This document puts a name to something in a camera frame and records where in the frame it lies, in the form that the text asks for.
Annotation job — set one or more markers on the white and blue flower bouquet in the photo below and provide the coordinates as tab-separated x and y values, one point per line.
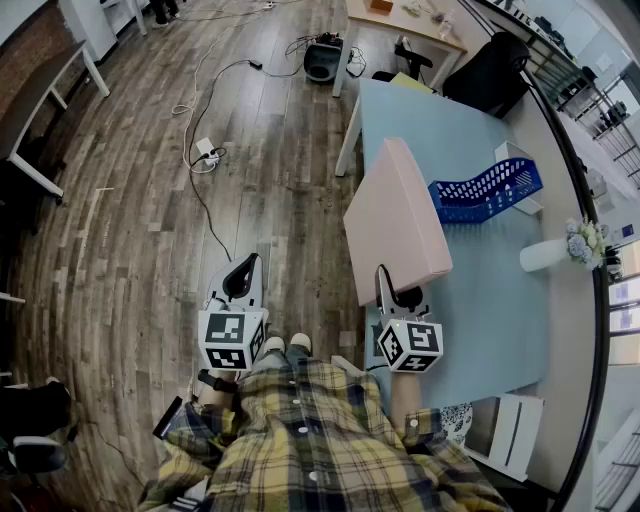
585	242

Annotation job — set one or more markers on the black power adapter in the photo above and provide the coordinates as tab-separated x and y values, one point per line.
255	64

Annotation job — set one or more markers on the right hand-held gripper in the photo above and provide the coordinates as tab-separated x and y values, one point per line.
420	340

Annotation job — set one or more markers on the person's right forearm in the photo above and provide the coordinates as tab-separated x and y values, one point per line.
406	400

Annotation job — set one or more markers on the person's beige shoe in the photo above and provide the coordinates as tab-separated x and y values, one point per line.
300	341
273	344

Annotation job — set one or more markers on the floral patterned cloth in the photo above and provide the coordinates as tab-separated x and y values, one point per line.
456	422

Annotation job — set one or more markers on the blue plastic file basket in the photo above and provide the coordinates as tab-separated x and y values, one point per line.
480	202

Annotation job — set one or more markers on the black office chair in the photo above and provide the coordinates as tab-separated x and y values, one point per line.
487	75

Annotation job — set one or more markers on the white frame desk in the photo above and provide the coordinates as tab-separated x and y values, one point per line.
30	125

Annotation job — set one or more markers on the person's grey trousers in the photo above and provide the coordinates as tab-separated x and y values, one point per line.
272	357

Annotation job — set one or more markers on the white square tray box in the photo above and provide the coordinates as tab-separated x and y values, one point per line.
510	435

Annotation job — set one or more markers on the person's left beige shoe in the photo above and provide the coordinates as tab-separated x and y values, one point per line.
273	344

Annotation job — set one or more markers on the black curved railing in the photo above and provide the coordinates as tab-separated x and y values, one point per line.
580	200

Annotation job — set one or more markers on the black round floor device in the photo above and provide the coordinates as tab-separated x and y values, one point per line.
322	62

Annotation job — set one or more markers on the yellow-green flat box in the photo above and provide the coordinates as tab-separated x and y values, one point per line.
407	82

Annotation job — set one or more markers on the clear plastic cup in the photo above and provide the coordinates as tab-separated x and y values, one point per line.
446	25

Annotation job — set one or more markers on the black phone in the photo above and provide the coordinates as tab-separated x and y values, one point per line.
167	417

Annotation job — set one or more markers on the black armrest chair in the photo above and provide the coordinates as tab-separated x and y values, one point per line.
415	57

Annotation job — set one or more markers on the black wristwatch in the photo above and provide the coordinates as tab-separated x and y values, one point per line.
217	382

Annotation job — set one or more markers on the person's right beige shoe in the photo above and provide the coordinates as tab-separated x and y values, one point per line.
300	341

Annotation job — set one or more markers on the light wooden table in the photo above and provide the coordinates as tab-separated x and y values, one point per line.
400	22

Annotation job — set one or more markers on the person's left forearm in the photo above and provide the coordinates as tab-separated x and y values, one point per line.
217	400

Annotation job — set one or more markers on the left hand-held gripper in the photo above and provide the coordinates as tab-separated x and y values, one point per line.
225	330

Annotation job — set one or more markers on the white power strip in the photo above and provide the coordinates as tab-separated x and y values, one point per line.
207	150

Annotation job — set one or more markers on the brown wooden block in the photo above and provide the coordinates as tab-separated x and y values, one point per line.
381	4

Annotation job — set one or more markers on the white vase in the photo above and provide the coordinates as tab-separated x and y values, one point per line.
542	255

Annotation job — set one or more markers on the person's yellow plaid shirt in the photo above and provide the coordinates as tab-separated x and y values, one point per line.
325	440

